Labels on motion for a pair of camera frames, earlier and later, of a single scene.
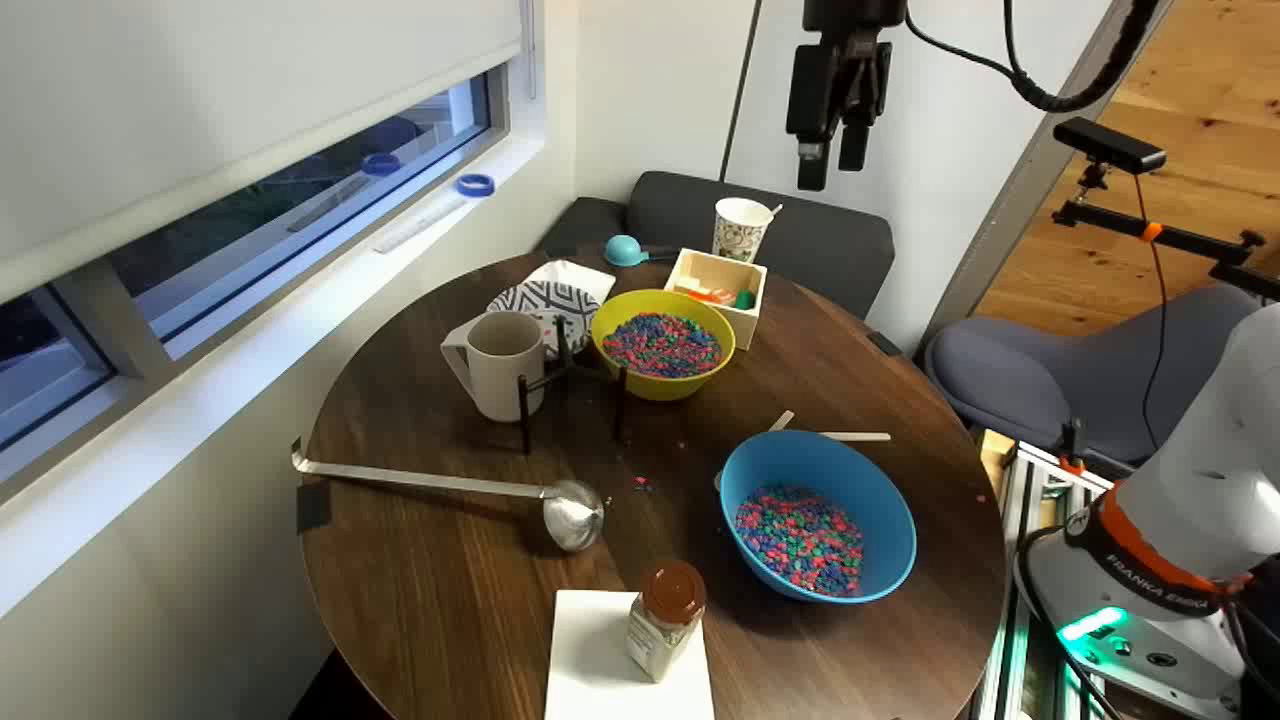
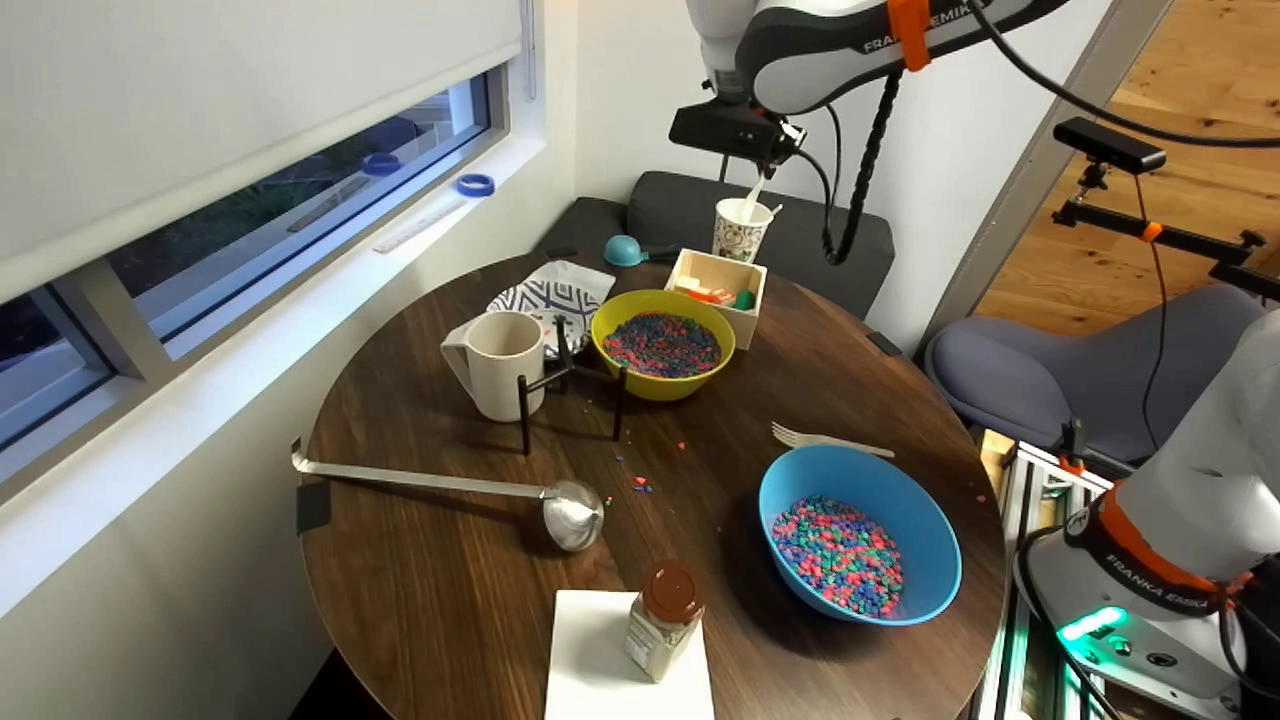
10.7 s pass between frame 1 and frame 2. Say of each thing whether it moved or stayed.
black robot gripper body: moved
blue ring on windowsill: stayed
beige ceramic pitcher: stayed
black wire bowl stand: stayed
